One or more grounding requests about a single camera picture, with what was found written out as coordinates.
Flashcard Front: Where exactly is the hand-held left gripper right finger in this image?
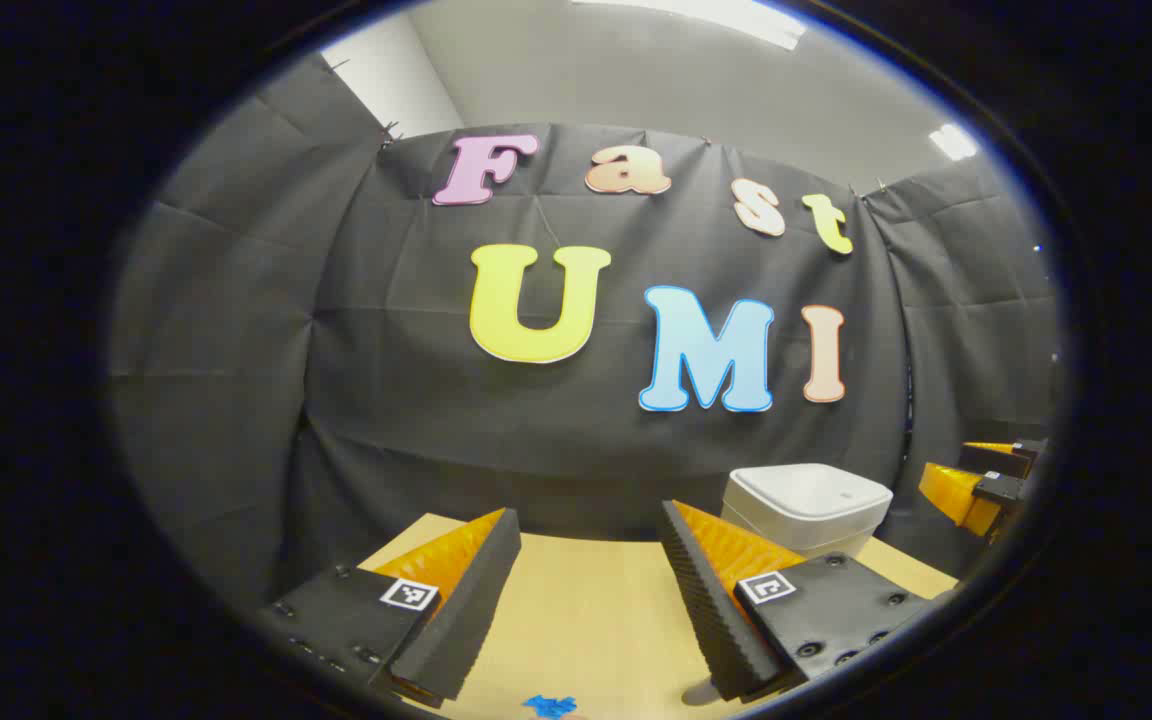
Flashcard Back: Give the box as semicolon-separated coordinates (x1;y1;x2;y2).
660;499;937;705

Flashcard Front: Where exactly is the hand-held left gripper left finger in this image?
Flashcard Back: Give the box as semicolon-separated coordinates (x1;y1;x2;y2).
256;507;523;709

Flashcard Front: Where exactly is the white desktop garbage bin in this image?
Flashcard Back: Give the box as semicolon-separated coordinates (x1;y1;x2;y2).
719;462;894;561

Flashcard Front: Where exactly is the wooden desktop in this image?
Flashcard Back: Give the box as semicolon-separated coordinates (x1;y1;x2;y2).
356;512;962;720

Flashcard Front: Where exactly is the black backdrop cloth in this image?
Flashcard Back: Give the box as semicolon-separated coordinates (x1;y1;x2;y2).
106;50;1067;611

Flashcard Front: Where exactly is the small ceiling light panel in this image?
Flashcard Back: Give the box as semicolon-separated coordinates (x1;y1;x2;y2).
929;123;979;161

